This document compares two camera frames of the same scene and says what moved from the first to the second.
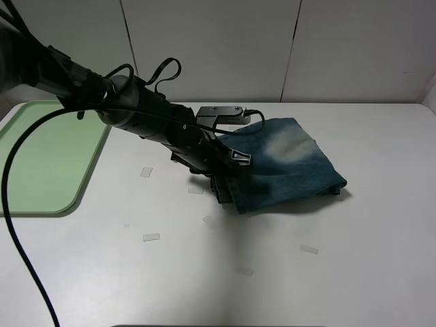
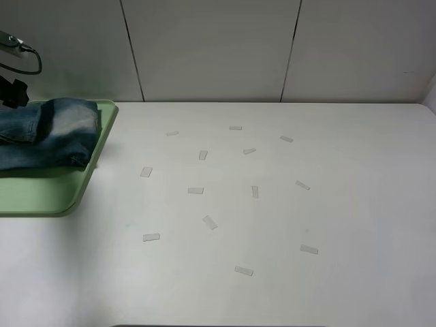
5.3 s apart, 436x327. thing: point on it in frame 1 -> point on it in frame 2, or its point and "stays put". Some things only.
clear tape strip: [306, 248] stays put
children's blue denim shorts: [286, 163] -> [55, 133]
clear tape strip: [150, 237] stays put
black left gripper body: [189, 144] -> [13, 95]
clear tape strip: [244, 270] stays put
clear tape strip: [146, 172] stays put
